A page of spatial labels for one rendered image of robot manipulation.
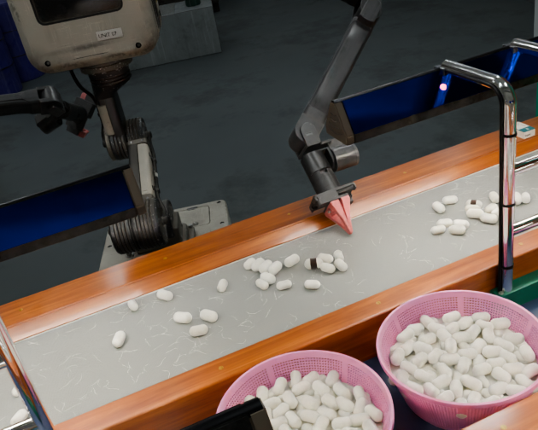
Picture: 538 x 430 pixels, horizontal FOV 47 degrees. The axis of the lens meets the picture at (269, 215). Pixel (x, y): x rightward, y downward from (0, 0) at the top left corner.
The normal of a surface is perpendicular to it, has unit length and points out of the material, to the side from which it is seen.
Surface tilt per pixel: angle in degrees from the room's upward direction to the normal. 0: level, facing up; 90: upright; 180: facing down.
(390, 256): 0
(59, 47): 90
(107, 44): 90
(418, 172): 0
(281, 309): 0
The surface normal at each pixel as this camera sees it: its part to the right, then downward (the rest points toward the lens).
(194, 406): 0.37, 0.40
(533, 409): -0.17, -0.86
